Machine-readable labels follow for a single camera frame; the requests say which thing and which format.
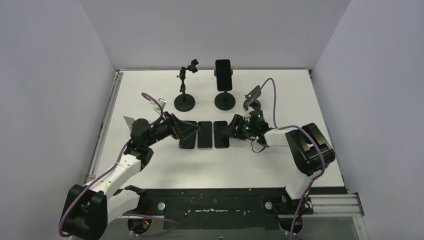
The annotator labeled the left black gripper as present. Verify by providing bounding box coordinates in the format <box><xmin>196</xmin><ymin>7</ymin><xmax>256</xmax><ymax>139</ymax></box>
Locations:
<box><xmin>145</xmin><ymin>111</ymin><xmax>200</xmax><ymax>148</ymax></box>

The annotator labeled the black phone stand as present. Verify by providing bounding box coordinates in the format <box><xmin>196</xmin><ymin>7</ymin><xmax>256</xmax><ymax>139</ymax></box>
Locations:
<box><xmin>214</xmin><ymin>70</ymin><xmax>236</xmax><ymax>111</ymax></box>
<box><xmin>174</xmin><ymin>59</ymin><xmax>199</xmax><ymax>112</ymax></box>

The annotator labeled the brown base phone stand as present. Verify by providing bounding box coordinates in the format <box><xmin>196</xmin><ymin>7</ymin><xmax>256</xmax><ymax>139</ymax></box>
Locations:
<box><xmin>244</xmin><ymin>85</ymin><xmax>262</xmax><ymax>101</ymax></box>

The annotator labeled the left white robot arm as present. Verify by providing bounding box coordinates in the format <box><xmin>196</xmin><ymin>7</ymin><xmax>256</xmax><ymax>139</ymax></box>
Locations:
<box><xmin>58</xmin><ymin>111</ymin><xmax>200</xmax><ymax>240</ymax></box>

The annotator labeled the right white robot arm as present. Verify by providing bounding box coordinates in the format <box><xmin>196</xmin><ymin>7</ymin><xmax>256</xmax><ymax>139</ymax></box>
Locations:
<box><xmin>222</xmin><ymin>110</ymin><xmax>336</xmax><ymax>214</ymax></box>

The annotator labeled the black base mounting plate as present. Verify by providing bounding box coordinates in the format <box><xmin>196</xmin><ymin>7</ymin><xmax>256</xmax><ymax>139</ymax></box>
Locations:
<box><xmin>105</xmin><ymin>187</ymin><xmax>349</xmax><ymax>231</ymax></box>

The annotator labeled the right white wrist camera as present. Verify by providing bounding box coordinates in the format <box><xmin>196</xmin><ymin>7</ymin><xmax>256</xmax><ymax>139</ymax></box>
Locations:
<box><xmin>243</xmin><ymin>99</ymin><xmax>261</xmax><ymax>115</ymax></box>

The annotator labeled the aluminium rail left edge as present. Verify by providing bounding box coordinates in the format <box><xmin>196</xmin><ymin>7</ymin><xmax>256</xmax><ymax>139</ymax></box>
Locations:
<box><xmin>86</xmin><ymin>69</ymin><xmax>124</xmax><ymax>182</ymax></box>

